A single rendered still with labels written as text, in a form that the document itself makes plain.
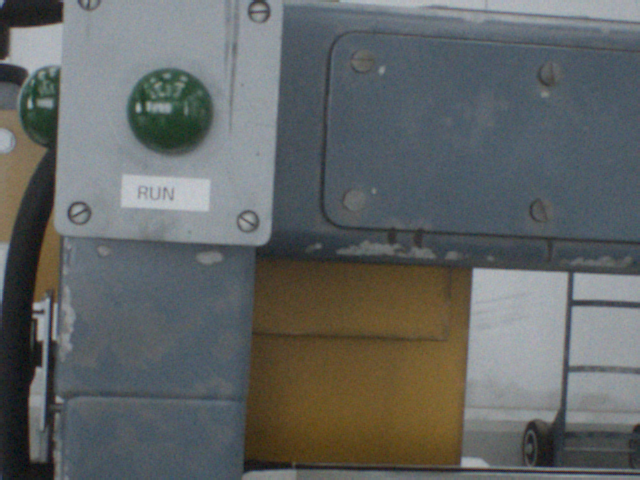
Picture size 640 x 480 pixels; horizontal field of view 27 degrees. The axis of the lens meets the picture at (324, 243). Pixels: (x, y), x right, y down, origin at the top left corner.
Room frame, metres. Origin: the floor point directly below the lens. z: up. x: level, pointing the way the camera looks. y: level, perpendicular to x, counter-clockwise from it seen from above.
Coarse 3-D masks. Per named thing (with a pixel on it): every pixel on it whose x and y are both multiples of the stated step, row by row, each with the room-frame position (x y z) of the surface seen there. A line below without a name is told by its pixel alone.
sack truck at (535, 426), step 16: (576, 304) 5.62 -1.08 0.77; (592, 304) 5.66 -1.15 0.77; (608, 304) 5.68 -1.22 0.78; (624, 304) 5.68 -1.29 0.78; (576, 368) 5.63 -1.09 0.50; (592, 368) 5.66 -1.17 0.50; (608, 368) 5.67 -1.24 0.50; (624, 368) 5.67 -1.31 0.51; (560, 400) 5.59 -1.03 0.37; (560, 416) 5.58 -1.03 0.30; (528, 432) 5.76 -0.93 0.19; (544, 432) 5.63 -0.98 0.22; (560, 432) 5.58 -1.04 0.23; (576, 432) 5.63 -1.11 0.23; (592, 432) 5.66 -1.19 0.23; (608, 432) 5.67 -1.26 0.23; (624, 432) 5.67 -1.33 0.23; (528, 448) 5.71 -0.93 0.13; (544, 448) 5.60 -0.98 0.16; (560, 448) 5.58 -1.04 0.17; (576, 448) 5.75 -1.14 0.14; (592, 448) 5.76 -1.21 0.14; (608, 448) 5.77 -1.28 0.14; (528, 464) 5.73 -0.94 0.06; (544, 464) 5.60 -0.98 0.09; (560, 464) 5.58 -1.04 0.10
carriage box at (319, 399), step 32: (256, 352) 0.81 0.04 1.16; (288, 352) 0.81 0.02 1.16; (320, 352) 0.81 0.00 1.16; (352, 352) 0.82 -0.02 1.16; (384, 352) 0.82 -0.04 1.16; (416, 352) 0.82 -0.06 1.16; (448, 352) 0.83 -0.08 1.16; (256, 384) 0.81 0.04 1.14; (288, 384) 0.81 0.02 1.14; (320, 384) 0.81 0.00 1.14; (352, 384) 0.82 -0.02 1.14; (384, 384) 0.82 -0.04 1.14; (416, 384) 0.82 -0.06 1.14; (448, 384) 0.83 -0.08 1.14; (256, 416) 0.81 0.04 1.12; (288, 416) 0.81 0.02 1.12; (320, 416) 0.81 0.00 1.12; (352, 416) 0.82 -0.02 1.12; (384, 416) 0.82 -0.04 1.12; (416, 416) 0.82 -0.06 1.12; (448, 416) 0.83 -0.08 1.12; (256, 448) 0.81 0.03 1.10; (288, 448) 0.81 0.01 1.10; (320, 448) 0.81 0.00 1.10; (352, 448) 0.82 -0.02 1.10; (384, 448) 0.82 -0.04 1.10; (416, 448) 0.82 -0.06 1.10; (448, 448) 0.83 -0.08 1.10
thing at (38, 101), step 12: (36, 72) 0.47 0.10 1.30; (48, 72) 0.47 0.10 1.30; (60, 72) 0.47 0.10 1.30; (24, 84) 0.47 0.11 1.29; (36, 84) 0.47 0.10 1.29; (48, 84) 0.46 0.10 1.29; (24, 96) 0.47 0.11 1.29; (36, 96) 0.46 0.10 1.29; (48, 96) 0.46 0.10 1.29; (24, 108) 0.47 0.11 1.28; (36, 108) 0.46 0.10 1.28; (48, 108) 0.46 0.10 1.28; (24, 120) 0.47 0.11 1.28; (36, 120) 0.46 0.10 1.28; (48, 120) 0.46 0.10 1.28; (24, 132) 0.48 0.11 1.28; (36, 132) 0.47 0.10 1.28; (48, 132) 0.47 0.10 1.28; (48, 144) 0.47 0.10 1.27
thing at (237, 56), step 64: (64, 0) 0.46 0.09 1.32; (128, 0) 0.46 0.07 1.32; (192, 0) 0.46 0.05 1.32; (256, 0) 0.47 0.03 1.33; (64, 64) 0.46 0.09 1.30; (128, 64) 0.46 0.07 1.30; (192, 64) 0.46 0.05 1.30; (256, 64) 0.47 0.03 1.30; (64, 128) 0.46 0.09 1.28; (128, 128) 0.46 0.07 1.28; (256, 128) 0.47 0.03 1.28; (64, 192) 0.46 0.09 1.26; (256, 192) 0.47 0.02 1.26
